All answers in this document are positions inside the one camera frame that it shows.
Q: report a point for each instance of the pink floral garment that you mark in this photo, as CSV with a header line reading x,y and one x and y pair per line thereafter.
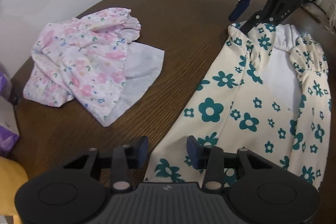
x,y
96,60

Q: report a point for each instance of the cream teal flower garment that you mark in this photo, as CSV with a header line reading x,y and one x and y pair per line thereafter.
x,y
266,91

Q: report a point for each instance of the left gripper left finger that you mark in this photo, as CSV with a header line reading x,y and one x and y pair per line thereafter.
x,y
123,160

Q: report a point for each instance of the yellow mug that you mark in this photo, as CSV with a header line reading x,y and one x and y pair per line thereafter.
x,y
12,177

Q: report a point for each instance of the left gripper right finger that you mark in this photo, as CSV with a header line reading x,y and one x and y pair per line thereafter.
x,y
211,160

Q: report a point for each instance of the lower purple tissue pack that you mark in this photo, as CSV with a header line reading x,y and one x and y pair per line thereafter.
x,y
9,130

